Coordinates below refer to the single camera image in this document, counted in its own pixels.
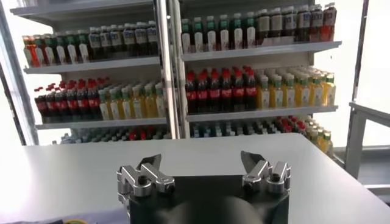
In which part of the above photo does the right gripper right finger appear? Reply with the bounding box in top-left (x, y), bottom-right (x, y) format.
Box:
top-left (239, 150), bottom-right (293, 195)

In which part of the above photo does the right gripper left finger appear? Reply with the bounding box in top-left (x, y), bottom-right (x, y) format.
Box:
top-left (116, 153), bottom-right (177, 198)

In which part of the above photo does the purple t-shirt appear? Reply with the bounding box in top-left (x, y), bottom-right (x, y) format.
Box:
top-left (9, 206), bottom-right (130, 224)

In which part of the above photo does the yellow juice bottle green label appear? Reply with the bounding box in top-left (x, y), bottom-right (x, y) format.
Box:
top-left (322, 72), bottom-right (337, 107)
top-left (310, 74), bottom-right (324, 107)
top-left (143, 84), bottom-right (156, 119)
top-left (121, 87), bottom-right (132, 120)
top-left (297, 74), bottom-right (311, 108)
top-left (283, 74), bottom-right (296, 108)
top-left (313, 129), bottom-right (324, 150)
top-left (154, 82), bottom-right (167, 118)
top-left (109, 88), bottom-right (122, 121)
top-left (321, 130), bottom-right (333, 155)
top-left (98, 89), bottom-right (111, 121)
top-left (131, 86), bottom-right (144, 119)
top-left (271, 75), bottom-right (284, 109)
top-left (257, 75), bottom-right (271, 110)

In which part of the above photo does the grey metal shelf unit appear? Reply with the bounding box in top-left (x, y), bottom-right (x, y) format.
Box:
top-left (9, 0), bottom-right (180, 145)
top-left (170, 0), bottom-right (344, 139)

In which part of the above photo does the grey window mullion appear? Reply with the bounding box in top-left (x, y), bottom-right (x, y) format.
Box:
top-left (0, 65), bottom-right (27, 146)

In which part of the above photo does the green cap dark tea bottle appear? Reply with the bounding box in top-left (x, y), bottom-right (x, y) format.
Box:
top-left (192, 17), bottom-right (204, 54)
top-left (77, 29), bottom-right (90, 63)
top-left (33, 35), bottom-right (46, 67)
top-left (43, 33), bottom-right (56, 66)
top-left (65, 31), bottom-right (79, 64)
top-left (218, 14), bottom-right (230, 51)
top-left (244, 12), bottom-right (257, 49)
top-left (180, 18), bottom-right (192, 55)
top-left (205, 15), bottom-right (217, 52)
top-left (231, 13), bottom-right (244, 50)
top-left (54, 32), bottom-right (67, 65)

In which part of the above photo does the dark bottle blue white label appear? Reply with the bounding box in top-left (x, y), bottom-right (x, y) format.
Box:
top-left (135, 22), bottom-right (147, 57)
top-left (122, 23), bottom-right (136, 58)
top-left (297, 4), bottom-right (310, 43)
top-left (310, 4), bottom-right (324, 43)
top-left (146, 20), bottom-right (159, 57)
top-left (99, 26), bottom-right (112, 60)
top-left (110, 24), bottom-right (122, 59)
top-left (282, 6), bottom-right (295, 45)
top-left (88, 27), bottom-right (102, 61)

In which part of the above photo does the dark bottle beige label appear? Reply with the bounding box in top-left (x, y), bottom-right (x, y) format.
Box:
top-left (257, 9), bottom-right (271, 46)
top-left (270, 7), bottom-right (283, 46)

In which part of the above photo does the orange drink bottle white label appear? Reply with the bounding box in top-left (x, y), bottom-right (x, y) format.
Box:
top-left (23, 35), bottom-right (40, 68)

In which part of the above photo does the red drink bottle white cap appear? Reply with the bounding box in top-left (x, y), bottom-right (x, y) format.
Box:
top-left (322, 2), bottom-right (338, 42)

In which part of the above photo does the grey metal frame cart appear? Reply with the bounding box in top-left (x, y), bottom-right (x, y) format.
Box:
top-left (344, 102), bottom-right (390, 195)

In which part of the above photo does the dark window post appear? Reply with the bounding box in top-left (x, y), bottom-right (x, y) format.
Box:
top-left (350, 0), bottom-right (371, 103)
top-left (0, 9), bottom-right (40, 146)

